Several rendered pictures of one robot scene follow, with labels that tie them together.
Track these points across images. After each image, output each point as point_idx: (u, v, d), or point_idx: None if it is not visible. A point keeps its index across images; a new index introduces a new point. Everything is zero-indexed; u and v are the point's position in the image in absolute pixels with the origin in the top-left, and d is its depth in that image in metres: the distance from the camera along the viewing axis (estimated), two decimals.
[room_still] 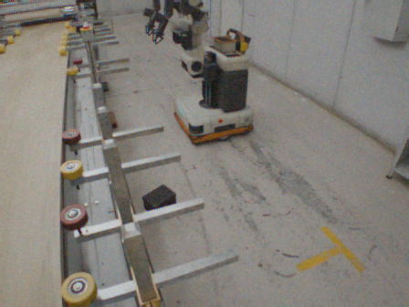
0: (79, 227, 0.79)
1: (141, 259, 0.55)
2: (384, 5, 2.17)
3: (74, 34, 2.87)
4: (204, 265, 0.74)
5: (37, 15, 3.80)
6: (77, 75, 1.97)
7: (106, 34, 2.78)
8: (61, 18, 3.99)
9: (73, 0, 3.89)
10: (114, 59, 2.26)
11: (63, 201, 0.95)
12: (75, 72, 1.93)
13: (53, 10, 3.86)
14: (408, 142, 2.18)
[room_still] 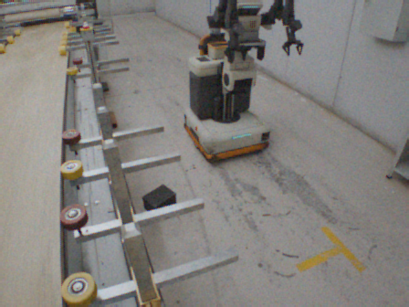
0: (79, 227, 0.79)
1: (141, 259, 0.55)
2: (384, 5, 2.17)
3: (74, 34, 2.87)
4: (204, 265, 0.74)
5: (37, 15, 3.80)
6: (77, 75, 1.97)
7: (106, 34, 2.78)
8: (61, 18, 3.99)
9: (73, 0, 3.89)
10: (114, 59, 2.26)
11: (63, 201, 0.95)
12: (75, 72, 1.93)
13: (53, 10, 3.86)
14: (408, 142, 2.18)
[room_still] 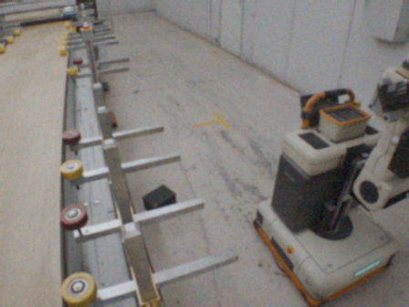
0: (79, 227, 0.79)
1: (141, 259, 0.55)
2: (384, 5, 2.17)
3: (74, 34, 2.87)
4: (204, 265, 0.74)
5: (37, 15, 3.80)
6: (77, 75, 1.97)
7: (106, 34, 2.78)
8: (61, 18, 3.99)
9: (73, 0, 3.89)
10: (114, 59, 2.26)
11: (63, 201, 0.95)
12: (75, 72, 1.93)
13: (53, 10, 3.86)
14: None
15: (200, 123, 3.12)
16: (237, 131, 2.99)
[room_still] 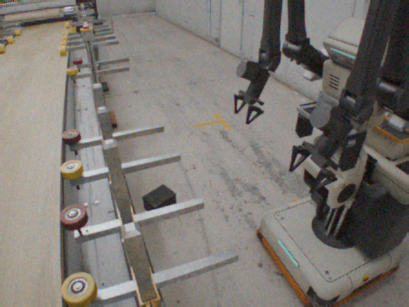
0: (79, 227, 0.79)
1: (141, 259, 0.55)
2: None
3: (74, 34, 2.87)
4: (204, 265, 0.74)
5: (37, 15, 3.80)
6: (77, 75, 1.97)
7: (106, 34, 2.78)
8: (61, 18, 3.99)
9: (73, 0, 3.89)
10: (114, 59, 2.26)
11: (63, 201, 0.95)
12: (75, 72, 1.93)
13: (53, 10, 3.86)
14: None
15: (200, 123, 3.12)
16: (237, 131, 2.99)
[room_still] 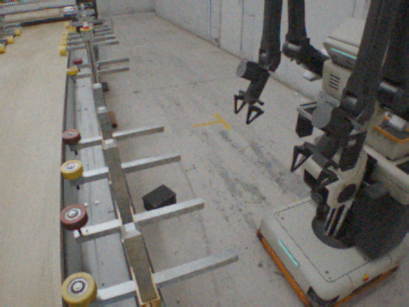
0: (79, 227, 0.79)
1: (141, 259, 0.55)
2: None
3: (74, 34, 2.87)
4: (204, 265, 0.74)
5: (37, 15, 3.80)
6: (77, 75, 1.97)
7: (106, 34, 2.78)
8: (61, 18, 3.99)
9: (73, 0, 3.89)
10: (114, 59, 2.26)
11: (63, 201, 0.95)
12: (75, 72, 1.93)
13: (53, 10, 3.86)
14: None
15: (200, 123, 3.12)
16: (237, 131, 2.99)
